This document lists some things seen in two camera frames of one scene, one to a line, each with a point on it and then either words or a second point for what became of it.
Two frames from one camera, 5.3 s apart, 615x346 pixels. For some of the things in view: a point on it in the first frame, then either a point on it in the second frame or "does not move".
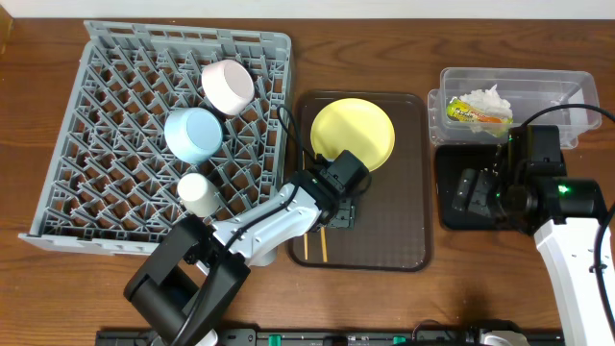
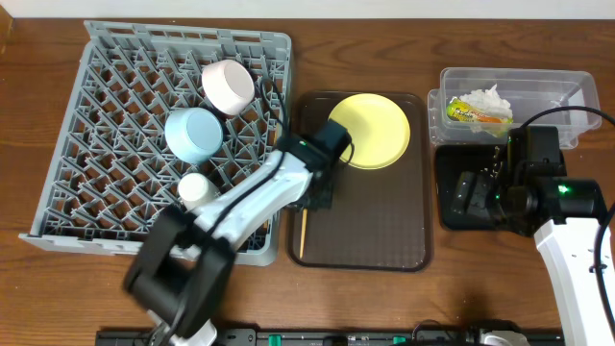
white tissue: (459, 110) -> (489, 101)
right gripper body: (474, 190) does not move
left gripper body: (342, 214) -> (316, 193)
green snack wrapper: (460, 111) does not move
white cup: (198, 195) does not move
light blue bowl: (192, 135) does not move
